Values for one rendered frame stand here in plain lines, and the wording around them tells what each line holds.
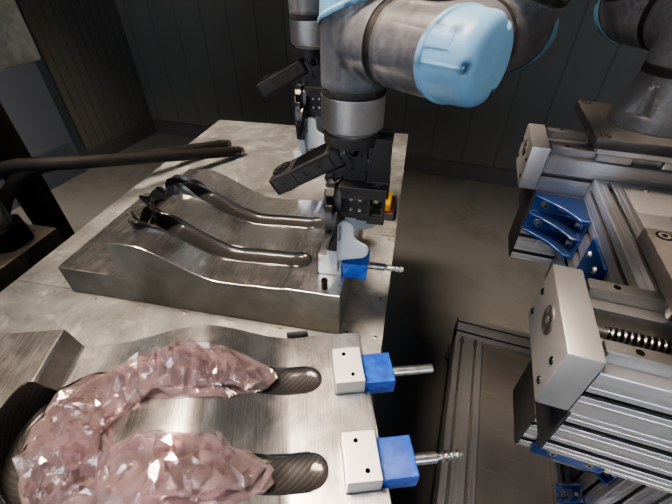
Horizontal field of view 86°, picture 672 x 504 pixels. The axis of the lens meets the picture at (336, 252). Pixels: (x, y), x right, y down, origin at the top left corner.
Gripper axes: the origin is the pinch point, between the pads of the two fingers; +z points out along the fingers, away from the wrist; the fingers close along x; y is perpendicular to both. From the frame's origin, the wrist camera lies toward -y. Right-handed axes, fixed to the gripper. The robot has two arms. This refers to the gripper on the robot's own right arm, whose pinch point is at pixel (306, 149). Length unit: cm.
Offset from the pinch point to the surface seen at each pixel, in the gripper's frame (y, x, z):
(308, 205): 3.3, -12.2, 6.3
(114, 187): -178, 119, 95
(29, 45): -73, 11, -16
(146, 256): -16.2, -36.1, 3.3
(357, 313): 16.6, -31.0, 15.0
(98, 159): -48.4, -6.5, 3.8
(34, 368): -18, -56, 4
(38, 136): -218, 117, 60
